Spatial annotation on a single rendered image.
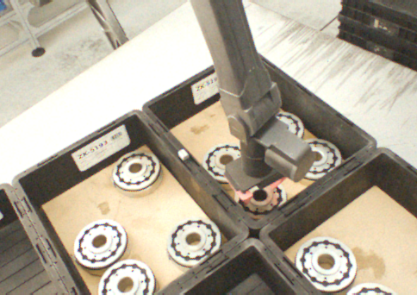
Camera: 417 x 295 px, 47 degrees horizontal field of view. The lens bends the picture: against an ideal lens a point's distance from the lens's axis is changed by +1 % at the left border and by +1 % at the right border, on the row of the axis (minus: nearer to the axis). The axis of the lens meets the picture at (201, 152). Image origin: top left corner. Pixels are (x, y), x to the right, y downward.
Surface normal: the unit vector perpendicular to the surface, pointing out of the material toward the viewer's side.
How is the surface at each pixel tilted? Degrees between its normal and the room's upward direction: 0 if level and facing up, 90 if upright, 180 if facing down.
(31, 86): 0
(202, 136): 0
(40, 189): 90
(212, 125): 0
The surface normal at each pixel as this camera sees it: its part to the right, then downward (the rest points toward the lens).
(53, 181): 0.56, 0.59
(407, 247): -0.13, -0.63
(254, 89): 0.66, 0.39
